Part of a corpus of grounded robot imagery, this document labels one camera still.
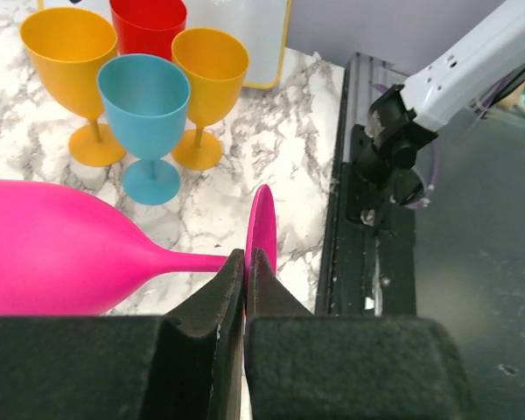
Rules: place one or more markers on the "blue wine glass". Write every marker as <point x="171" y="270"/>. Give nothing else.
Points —
<point x="145" y="99"/>

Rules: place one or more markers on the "pink wine glass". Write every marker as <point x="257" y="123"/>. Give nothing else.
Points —
<point x="66" y="252"/>

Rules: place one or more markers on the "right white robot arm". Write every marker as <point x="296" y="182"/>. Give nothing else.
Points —
<point x="409" y="116"/>

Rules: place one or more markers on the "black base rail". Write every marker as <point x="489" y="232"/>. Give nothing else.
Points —
<point x="367" y="263"/>

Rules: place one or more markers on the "red wine glass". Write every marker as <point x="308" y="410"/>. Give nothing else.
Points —
<point x="148" y="26"/>

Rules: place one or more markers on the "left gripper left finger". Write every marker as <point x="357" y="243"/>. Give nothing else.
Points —
<point x="185" y="364"/>

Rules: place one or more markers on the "yellow wine glass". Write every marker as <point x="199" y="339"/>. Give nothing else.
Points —
<point x="68" y="46"/>

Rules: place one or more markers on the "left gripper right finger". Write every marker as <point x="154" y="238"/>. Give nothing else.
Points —
<point x="304" y="366"/>

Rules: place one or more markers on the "orange wine glass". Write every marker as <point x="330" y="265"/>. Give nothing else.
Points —
<point x="215" y="64"/>

